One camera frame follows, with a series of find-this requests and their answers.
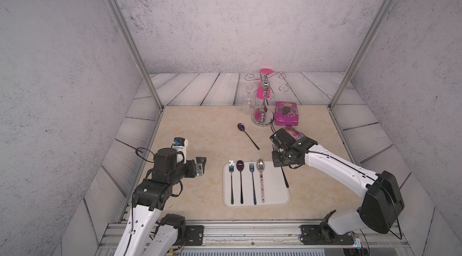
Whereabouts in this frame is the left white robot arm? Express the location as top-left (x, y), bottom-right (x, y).
top-left (114, 137), bottom-right (206, 256)

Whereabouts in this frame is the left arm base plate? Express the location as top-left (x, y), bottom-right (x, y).
top-left (174, 225), bottom-right (204, 246)

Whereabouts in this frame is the pink candy bag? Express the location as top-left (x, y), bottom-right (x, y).
top-left (284, 126), bottom-right (305, 141)

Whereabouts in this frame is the purple spoon dark handle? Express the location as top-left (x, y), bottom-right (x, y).
top-left (238, 123), bottom-right (260, 150)

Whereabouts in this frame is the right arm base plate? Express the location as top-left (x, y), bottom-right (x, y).
top-left (300, 225), bottom-right (355, 246)

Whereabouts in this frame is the green handled fork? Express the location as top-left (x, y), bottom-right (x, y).
top-left (229, 161), bottom-right (234, 205)

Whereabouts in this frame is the white square tray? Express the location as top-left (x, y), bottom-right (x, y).
top-left (223, 161), bottom-right (290, 208)

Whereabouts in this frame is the pink cup on stand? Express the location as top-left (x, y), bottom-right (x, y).
top-left (256, 68), bottom-right (274, 100)

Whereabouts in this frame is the blue fork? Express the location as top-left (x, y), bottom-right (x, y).
top-left (249, 161), bottom-right (257, 205)

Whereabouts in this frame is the purple snack bag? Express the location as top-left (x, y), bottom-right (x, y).
top-left (275, 102), bottom-right (299, 126)

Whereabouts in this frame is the silver spoon pink handle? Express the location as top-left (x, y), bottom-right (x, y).
top-left (257, 159), bottom-right (265, 203)

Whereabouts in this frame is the purple fork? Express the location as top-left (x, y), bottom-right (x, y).
top-left (273, 144), bottom-right (289, 189)

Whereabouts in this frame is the clear glass cup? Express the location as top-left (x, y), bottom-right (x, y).
top-left (245, 84), bottom-right (257, 113)

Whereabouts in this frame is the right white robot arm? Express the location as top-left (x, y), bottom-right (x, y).
top-left (270, 127), bottom-right (405, 244)

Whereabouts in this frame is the silver cup holder stand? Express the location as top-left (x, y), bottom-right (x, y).
top-left (251, 72), bottom-right (289, 127)

